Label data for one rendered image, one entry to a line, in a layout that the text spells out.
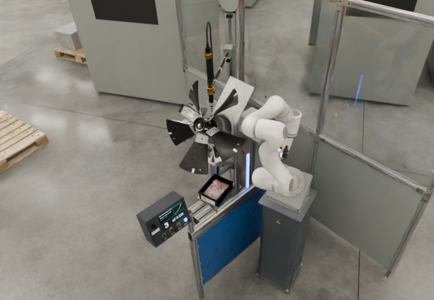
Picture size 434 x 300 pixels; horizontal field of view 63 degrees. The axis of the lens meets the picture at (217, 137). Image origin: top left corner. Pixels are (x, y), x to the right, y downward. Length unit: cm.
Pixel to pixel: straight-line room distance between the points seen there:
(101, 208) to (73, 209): 29
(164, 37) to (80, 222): 234
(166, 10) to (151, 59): 72
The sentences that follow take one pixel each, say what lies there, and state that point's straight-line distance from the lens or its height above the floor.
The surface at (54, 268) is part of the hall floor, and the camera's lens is 357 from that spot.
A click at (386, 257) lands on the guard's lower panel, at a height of 18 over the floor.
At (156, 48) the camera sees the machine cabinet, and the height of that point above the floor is 87.
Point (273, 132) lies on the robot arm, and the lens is 166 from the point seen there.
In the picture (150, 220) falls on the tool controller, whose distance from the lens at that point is 196.
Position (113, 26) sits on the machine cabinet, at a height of 109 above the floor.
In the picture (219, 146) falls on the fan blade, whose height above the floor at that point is 116.
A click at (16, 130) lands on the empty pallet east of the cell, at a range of 511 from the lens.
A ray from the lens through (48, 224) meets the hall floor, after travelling 392.
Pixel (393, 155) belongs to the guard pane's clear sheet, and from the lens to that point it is 264.
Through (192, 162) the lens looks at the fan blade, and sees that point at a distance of 261.
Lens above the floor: 276
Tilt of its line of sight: 39 degrees down
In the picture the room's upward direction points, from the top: 3 degrees counter-clockwise
